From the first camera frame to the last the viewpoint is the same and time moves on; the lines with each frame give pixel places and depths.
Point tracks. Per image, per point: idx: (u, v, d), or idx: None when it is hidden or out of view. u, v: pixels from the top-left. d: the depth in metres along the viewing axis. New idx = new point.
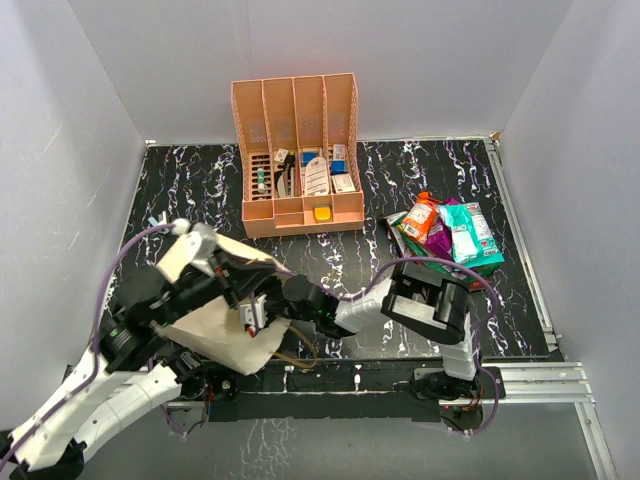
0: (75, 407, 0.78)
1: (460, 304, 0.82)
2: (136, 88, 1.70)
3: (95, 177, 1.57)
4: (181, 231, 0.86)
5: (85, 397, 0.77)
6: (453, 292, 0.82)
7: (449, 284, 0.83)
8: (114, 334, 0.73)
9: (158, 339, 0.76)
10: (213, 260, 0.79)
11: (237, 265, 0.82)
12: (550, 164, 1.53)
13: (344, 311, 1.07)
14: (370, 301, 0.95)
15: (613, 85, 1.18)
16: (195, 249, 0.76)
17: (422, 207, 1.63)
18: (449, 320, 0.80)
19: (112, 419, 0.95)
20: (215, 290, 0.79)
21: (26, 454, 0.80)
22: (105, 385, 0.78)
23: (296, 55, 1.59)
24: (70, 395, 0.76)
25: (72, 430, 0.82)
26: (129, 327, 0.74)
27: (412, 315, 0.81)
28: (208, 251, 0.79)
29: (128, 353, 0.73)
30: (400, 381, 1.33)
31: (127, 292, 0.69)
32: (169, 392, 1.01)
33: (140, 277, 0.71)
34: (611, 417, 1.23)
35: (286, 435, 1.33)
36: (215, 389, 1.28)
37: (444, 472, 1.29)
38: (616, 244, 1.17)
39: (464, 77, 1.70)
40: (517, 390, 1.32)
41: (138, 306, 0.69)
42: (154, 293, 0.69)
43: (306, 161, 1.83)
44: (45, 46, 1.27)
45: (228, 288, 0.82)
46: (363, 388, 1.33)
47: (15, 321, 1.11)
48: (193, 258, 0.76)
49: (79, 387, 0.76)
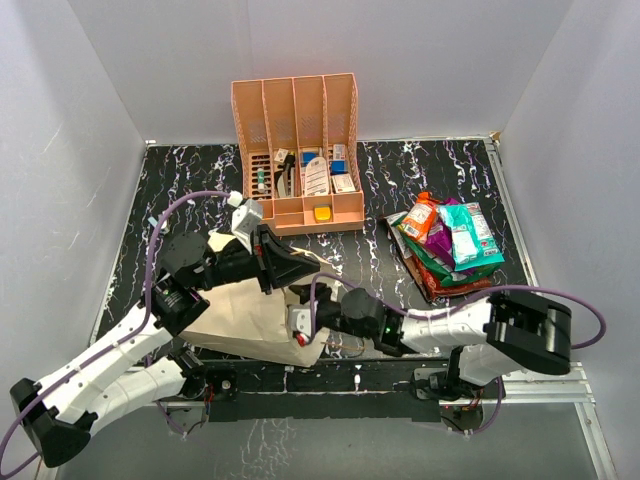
0: (118, 357, 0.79)
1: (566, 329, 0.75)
2: (136, 88, 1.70)
3: (95, 177, 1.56)
4: (234, 202, 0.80)
5: (129, 349, 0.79)
6: (560, 318, 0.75)
7: (554, 308, 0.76)
8: (166, 294, 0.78)
9: (200, 304, 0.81)
10: (255, 237, 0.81)
11: (278, 250, 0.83)
12: (550, 164, 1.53)
13: (414, 331, 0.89)
14: (462, 326, 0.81)
15: (613, 85, 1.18)
16: (238, 221, 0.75)
17: (422, 207, 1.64)
18: (560, 350, 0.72)
19: (122, 397, 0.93)
20: (254, 267, 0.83)
21: (56, 400, 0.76)
22: (143, 346, 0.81)
23: (296, 55, 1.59)
24: (118, 343, 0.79)
25: (102, 388, 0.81)
26: (176, 290, 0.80)
27: (521, 345, 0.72)
28: (252, 226, 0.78)
29: (175, 313, 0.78)
30: (400, 381, 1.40)
31: (173, 258, 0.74)
32: (174, 384, 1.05)
33: (183, 243, 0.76)
34: (611, 417, 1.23)
35: (286, 435, 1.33)
36: (215, 389, 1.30)
37: (445, 473, 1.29)
38: (616, 243, 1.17)
39: (465, 77, 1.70)
40: (517, 390, 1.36)
41: (181, 271, 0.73)
42: (196, 259, 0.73)
43: (306, 161, 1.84)
44: (45, 46, 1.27)
45: (265, 270, 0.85)
46: (363, 388, 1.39)
47: (15, 321, 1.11)
48: (235, 230, 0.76)
49: (128, 335, 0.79)
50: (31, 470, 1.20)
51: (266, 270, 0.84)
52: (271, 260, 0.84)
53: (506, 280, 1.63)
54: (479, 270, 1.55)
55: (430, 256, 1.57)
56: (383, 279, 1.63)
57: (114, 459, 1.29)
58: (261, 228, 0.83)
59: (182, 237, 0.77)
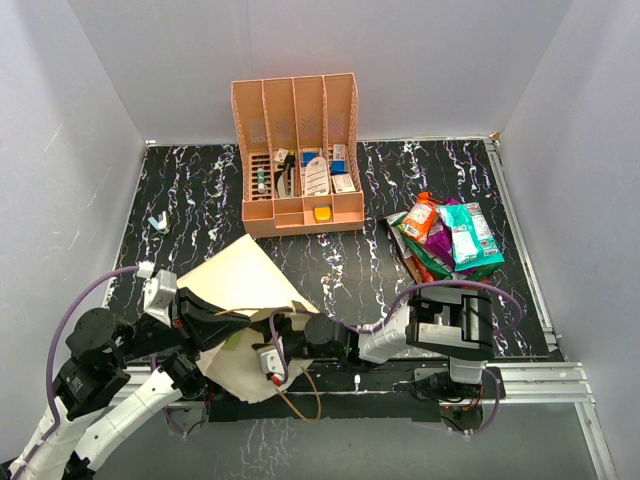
0: (50, 448, 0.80)
1: (485, 315, 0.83)
2: (135, 88, 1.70)
3: (95, 177, 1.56)
4: (147, 274, 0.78)
5: (57, 439, 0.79)
6: (476, 306, 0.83)
7: (469, 298, 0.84)
8: (70, 379, 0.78)
9: (115, 381, 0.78)
10: (174, 308, 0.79)
11: (201, 315, 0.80)
12: (550, 164, 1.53)
13: (366, 346, 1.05)
14: (392, 332, 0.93)
15: (613, 85, 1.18)
16: (149, 299, 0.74)
17: (422, 207, 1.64)
18: (480, 339, 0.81)
19: (112, 432, 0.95)
20: (176, 336, 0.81)
21: None
22: (75, 426, 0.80)
23: (296, 55, 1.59)
24: (43, 438, 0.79)
25: (61, 463, 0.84)
26: (83, 374, 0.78)
27: (442, 341, 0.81)
28: (167, 300, 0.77)
29: (85, 398, 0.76)
30: (400, 381, 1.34)
31: (80, 340, 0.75)
32: (170, 396, 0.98)
33: (91, 321, 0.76)
34: (611, 417, 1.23)
35: (286, 435, 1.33)
36: (215, 389, 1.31)
37: (444, 473, 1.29)
38: (616, 244, 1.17)
39: (465, 77, 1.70)
40: (518, 390, 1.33)
41: (88, 352, 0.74)
42: (103, 339, 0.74)
43: (306, 161, 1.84)
44: (45, 45, 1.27)
45: (190, 338, 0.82)
46: (363, 388, 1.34)
47: (15, 321, 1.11)
48: (148, 306, 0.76)
49: (50, 430, 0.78)
50: None
51: (191, 337, 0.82)
52: (195, 327, 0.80)
53: (506, 280, 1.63)
54: (479, 270, 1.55)
55: (430, 256, 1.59)
56: (383, 279, 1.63)
57: (115, 459, 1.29)
58: (180, 295, 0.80)
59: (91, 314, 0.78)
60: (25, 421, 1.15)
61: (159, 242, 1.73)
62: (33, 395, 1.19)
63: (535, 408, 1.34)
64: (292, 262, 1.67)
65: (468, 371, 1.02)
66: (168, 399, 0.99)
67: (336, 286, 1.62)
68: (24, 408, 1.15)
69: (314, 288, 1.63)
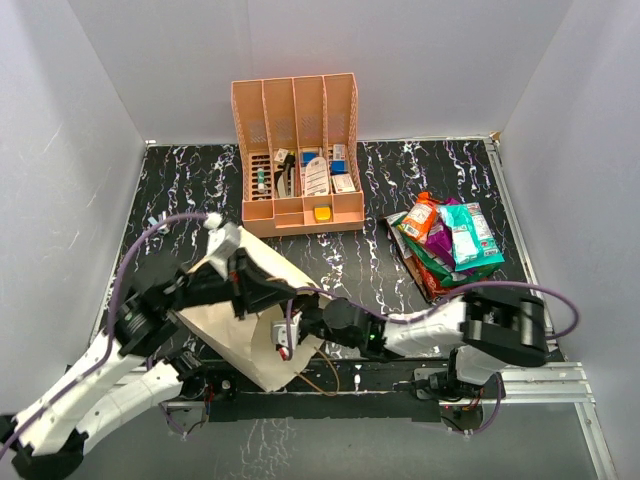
0: (84, 390, 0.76)
1: (540, 320, 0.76)
2: (136, 88, 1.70)
3: (95, 177, 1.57)
4: (211, 224, 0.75)
5: (96, 379, 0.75)
6: (531, 309, 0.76)
7: (526, 301, 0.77)
8: (128, 318, 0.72)
9: (168, 325, 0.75)
10: (232, 263, 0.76)
11: (256, 277, 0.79)
12: (550, 164, 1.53)
13: (397, 336, 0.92)
14: (437, 327, 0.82)
15: (613, 84, 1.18)
16: (215, 245, 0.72)
17: (422, 207, 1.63)
18: (535, 343, 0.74)
19: (115, 412, 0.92)
20: (228, 293, 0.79)
21: (30, 439, 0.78)
22: (110, 376, 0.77)
23: (296, 56, 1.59)
24: (81, 377, 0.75)
25: (78, 417, 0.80)
26: (143, 312, 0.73)
27: (498, 343, 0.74)
28: (229, 252, 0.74)
29: (142, 338, 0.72)
30: (400, 381, 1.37)
31: (142, 277, 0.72)
32: (170, 387, 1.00)
33: (155, 262, 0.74)
34: (611, 417, 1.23)
35: (285, 435, 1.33)
36: (215, 389, 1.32)
37: (444, 472, 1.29)
38: (616, 243, 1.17)
39: (464, 77, 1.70)
40: (517, 390, 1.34)
41: (151, 290, 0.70)
42: (168, 277, 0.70)
43: (306, 161, 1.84)
44: (46, 46, 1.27)
45: (240, 295, 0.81)
46: (363, 388, 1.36)
47: (15, 321, 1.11)
48: (211, 255, 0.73)
49: (90, 370, 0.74)
50: None
51: (241, 295, 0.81)
52: (247, 286, 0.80)
53: (506, 280, 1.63)
54: (479, 270, 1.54)
55: (431, 256, 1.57)
56: (383, 279, 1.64)
57: (115, 458, 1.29)
58: (239, 252, 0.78)
59: (155, 256, 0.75)
60: None
61: (158, 243, 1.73)
62: (33, 395, 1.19)
63: (535, 407, 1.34)
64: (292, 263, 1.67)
65: (477, 372, 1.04)
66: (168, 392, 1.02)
67: (336, 286, 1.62)
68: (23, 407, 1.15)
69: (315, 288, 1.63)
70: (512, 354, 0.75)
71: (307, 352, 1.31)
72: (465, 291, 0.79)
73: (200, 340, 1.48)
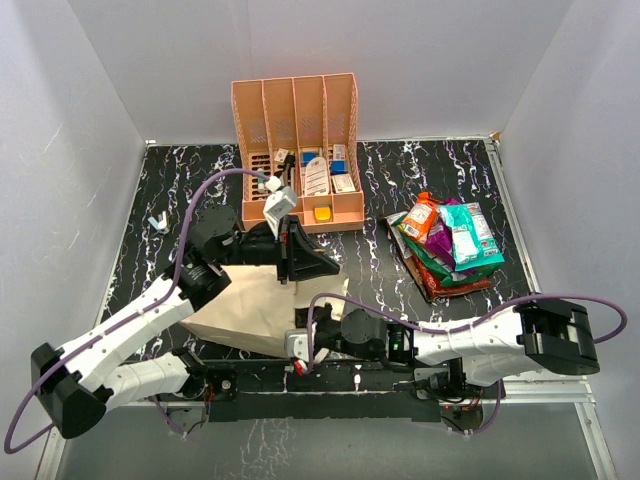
0: (141, 326, 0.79)
1: (583, 325, 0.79)
2: (136, 88, 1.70)
3: (94, 177, 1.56)
4: (272, 187, 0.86)
5: (154, 317, 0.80)
6: (580, 319, 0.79)
7: (575, 311, 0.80)
8: (189, 267, 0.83)
9: (223, 275, 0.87)
10: (284, 225, 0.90)
11: (302, 243, 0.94)
12: (550, 164, 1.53)
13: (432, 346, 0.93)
14: (490, 339, 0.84)
15: (613, 84, 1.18)
16: (274, 203, 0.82)
17: (422, 207, 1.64)
18: (588, 351, 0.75)
19: (135, 379, 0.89)
20: (275, 255, 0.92)
21: (79, 364, 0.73)
22: (164, 318, 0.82)
23: (296, 55, 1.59)
24: (143, 310, 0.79)
25: (126, 354, 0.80)
26: (200, 265, 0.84)
27: (560, 353, 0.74)
28: (282, 213, 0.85)
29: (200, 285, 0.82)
30: (400, 381, 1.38)
31: (205, 228, 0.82)
32: (179, 377, 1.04)
33: (214, 217, 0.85)
34: (612, 417, 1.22)
35: (285, 435, 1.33)
36: (215, 389, 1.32)
37: (444, 473, 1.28)
38: (616, 243, 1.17)
39: (465, 76, 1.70)
40: (516, 390, 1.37)
41: (211, 242, 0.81)
42: (226, 230, 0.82)
43: (306, 161, 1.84)
44: (45, 46, 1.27)
45: (285, 260, 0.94)
46: (363, 388, 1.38)
47: (15, 322, 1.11)
48: (267, 212, 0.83)
49: (152, 304, 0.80)
50: (31, 470, 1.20)
51: (287, 259, 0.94)
52: (293, 250, 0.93)
53: (506, 280, 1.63)
54: (479, 270, 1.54)
55: (431, 257, 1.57)
56: (383, 279, 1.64)
57: (115, 458, 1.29)
58: (290, 220, 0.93)
59: (213, 212, 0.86)
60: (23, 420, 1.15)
61: (159, 243, 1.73)
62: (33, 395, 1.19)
63: (535, 407, 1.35)
64: None
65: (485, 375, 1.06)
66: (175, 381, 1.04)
67: None
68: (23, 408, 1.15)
69: None
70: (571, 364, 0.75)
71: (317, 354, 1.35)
72: (519, 302, 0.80)
73: (201, 340, 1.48)
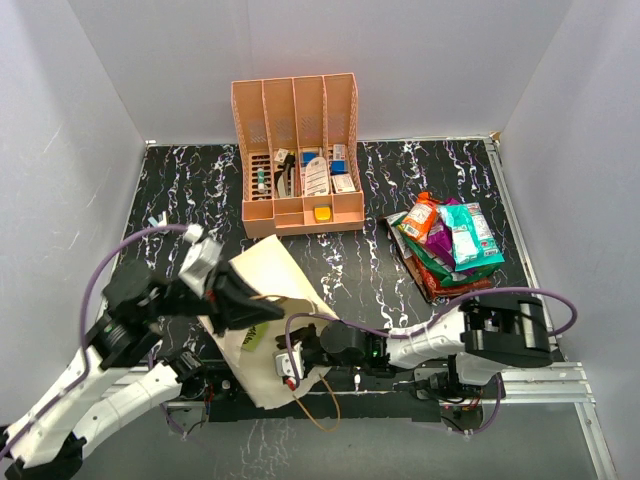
0: (68, 403, 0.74)
1: (540, 318, 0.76)
2: (136, 89, 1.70)
3: (95, 177, 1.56)
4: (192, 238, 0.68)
5: (78, 394, 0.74)
6: (530, 311, 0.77)
7: (524, 303, 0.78)
8: (108, 330, 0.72)
9: (150, 338, 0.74)
10: (210, 280, 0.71)
11: (234, 296, 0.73)
12: (550, 164, 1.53)
13: (401, 350, 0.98)
14: (440, 338, 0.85)
15: (613, 85, 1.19)
16: (189, 264, 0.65)
17: (422, 208, 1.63)
18: (536, 345, 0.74)
19: (113, 416, 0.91)
20: (203, 310, 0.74)
21: (21, 450, 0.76)
22: (100, 383, 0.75)
23: (296, 56, 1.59)
24: (64, 392, 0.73)
25: (69, 426, 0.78)
26: (123, 323, 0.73)
27: (500, 350, 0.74)
28: (203, 271, 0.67)
29: (122, 349, 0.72)
30: (400, 381, 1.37)
31: (117, 290, 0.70)
32: (170, 391, 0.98)
33: (128, 274, 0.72)
34: (611, 417, 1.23)
35: (286, 435, 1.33)
36: (215, 389, 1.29)
37: (443, 472, 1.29)
38: (616, 243, 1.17)
39: (464, 76, 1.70)
40: (518, 390, 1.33)
41: (123, 304, 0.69)
42: (139, 291, 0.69)
43: (306, 161, 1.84)
44: (45, 46, 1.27)
45: (218, 313, 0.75)
46: (363, 388, 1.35)
47: (15, 321, 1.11)
48: (182, 273, 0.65)
49: (72, 383, 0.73)
50: None
51: (220, 313, 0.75)
52: (226, 304, 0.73)
53: (506, 280, 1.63)
54: (479, 270, 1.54)
55: (430, 257, 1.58)
56: (383, 279, 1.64)
57: (115, 459, 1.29)
58: (219, 269, 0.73)
59: (127, 266, 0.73)
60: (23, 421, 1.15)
61: (159, 243, 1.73)
62: (33, 396, 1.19)
63: (535, 407, 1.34)
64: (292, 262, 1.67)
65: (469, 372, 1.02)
66: (167, 394, 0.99)
67: (336, 286, 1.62)
68: (23, 408, 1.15)
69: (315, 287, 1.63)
70: (518, 357, 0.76)
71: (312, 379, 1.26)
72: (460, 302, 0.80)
73: (201, 340, 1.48)
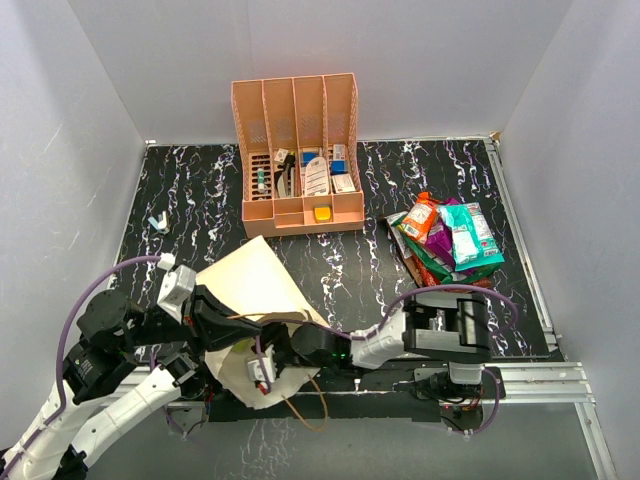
0: (51, 434, 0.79)
1: (481, 318, 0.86)
2: (135, 89, 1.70)
3: (94, 177, 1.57)
4: (165, 266, 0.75)
5: (59, 425, 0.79)
6: (471, 309, 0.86)
7: (465, 302, 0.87)
8: (79, 362, 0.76)
9: (122, 367, 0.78)
10: (187, 306, 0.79)
11: (212, 318, 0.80)
12: (550, 164, 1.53)
13: (360, 352, 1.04)
14: (387, 339, 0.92)
15: (613, 85, 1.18)
16: (166, 291, 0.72)
17: (422, 207, 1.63)
18: (476, 343, 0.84)
19: (111, 428, 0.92)
20: (184, 335, 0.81)
21: (17, 475, 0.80)
22: (78, 413, 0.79)
23: (297, 56, 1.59)
24: (45, 424, 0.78)
25: (59, 451, 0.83)
26: (94, 355, 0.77)
27: (440, 346, 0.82)
28: (181, 298, 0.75)
29: (93, 381, 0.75)
30: (400, 381, 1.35)
31: (92, 320, 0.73)
32: (168, 396, 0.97)
33: (102, 304, 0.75)
34: (611, 417, 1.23)
35: (285, 435, 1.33)
36: (214, 390, 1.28)
37: (443, 472, 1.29)
38: (616, 243, 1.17)
39: (464, 76, 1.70)
40: (518, 390, 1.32)
41: (98, 333, 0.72)
42: (115, 322, 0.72)
43: (306, 161, 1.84)
44: (45, 46, 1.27)
45: (198, 337, 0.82)
46: (363, 388, 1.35)
47: (15, 321, 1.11)
48: (161, 300, 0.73)
49: (51, 417, 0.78)
50: None
51: (200, 337, 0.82)
52: (205, 327, 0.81)
53: (506, 280, 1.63)
54: (479, 270, 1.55)
55: (430, 256, 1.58)
56: (383, 279, 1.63)
57: (115, 459, 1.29)
58: (195, 294, 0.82)
59: (102, 297, 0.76)
60: (23, 421, 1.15)
61: (159, 242, 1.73)
62: (33, 395, 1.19)
63: (535, 407, 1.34)
64: (292, 262, 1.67)
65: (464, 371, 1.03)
66: (166, 398, 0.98)
67: (336, 286, 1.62)
68: (23, 408, 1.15)
69: (315, 287, 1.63)
70: (460, 353, 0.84)
71: (300, 377, 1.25)
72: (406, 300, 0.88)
73: None
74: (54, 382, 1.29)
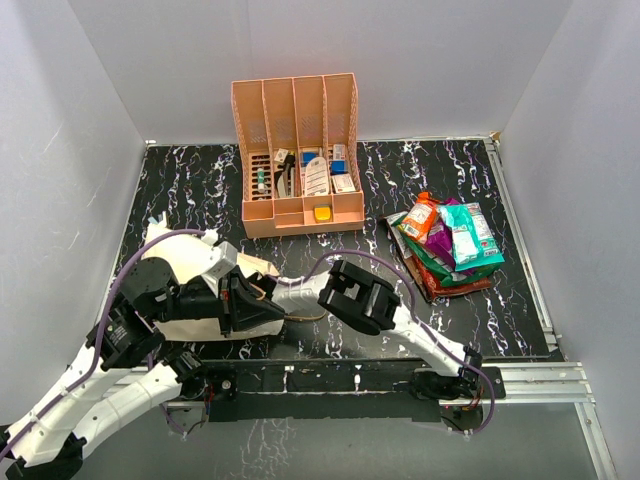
0: (70, 404, 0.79)
1: (383, 300, 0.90)
2: (135, 88, 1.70)
3: (94, 176, 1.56)
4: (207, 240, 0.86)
5: (81, 393, 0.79)
6: (378, 292, 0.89)
7: (377, 284, 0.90)
8: (111, 329, 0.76)
9: (156, 336, 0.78)
10: (225, 282, 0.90)
11: (245, 296, 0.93)
12: (550, 164, 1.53)
13: (281, 294, 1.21)
14: (308, 290, 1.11)
15: (612, 85, 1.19)
16: (212, 263, 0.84)
17: (422, 207, 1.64)
18: (370, 315, 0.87)
19: (113, 415, 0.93)
20: (215, 310, 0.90)
21: (22, 450, 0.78)
22: (101, 383, 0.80)
23: (297, 56, 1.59)
24: (67, 391, 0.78)
25: (69, 427, 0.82)
26: (126, 324, 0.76)
27: (342, 308, 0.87)
28: (223, 271, 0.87)
29: (125, 349, 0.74)
30: (400, 381, 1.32)
31: (136, 284, 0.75)
32: (172, 391, 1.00)
33: (146, 270, 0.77)
34: (611, 417, 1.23)
35: (286, 435, 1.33)
36: (215, 389, 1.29)
37: (443, 472, 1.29)
38: (616, 243, 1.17)
39: (464, 76, 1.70)
40: (518, 390, 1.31)
41: (143, 297, 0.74)
42: (159, 286, 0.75)
43: (306, 161, 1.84)
44: (45, 46, 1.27)
45: (229, 313, 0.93)
46: (363, 388, 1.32)
47: (16, 320, 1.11)
48: (206, 272, 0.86)
49: (76, 383, 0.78)
50: None
51: (230, 313, 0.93)
52: (236, 305, 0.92)
53: (506, 280, 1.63)
54: (479, 270, 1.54)
55: (431, 256, 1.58)
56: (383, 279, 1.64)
57: (115, 459, 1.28)
58: (232, 273, 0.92)
59: (146, 263, 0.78)
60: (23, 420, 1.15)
61: None
62: (32, 395, 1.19)
63: (535, 407, 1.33)
64: (292, 263, 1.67)
65: (438, 362, 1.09)
66: (165, 396, 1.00)
67: None
68: (23, 407, 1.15)
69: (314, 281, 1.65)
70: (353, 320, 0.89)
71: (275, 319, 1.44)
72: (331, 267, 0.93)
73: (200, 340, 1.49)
74: (53, 381, 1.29)
